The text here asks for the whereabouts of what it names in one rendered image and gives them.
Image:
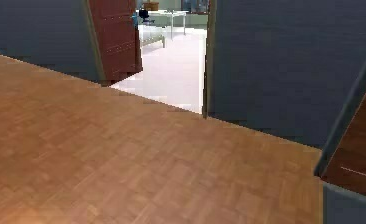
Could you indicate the black office chair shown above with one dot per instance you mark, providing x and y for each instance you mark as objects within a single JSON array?
[{"x": 144, "y": 15}]

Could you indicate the white table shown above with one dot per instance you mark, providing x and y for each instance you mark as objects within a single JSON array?
[{"x": 172, "y": 15}]

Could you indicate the brown basket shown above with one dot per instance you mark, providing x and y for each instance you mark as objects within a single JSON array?
[{"x": 151, "y": 5}]

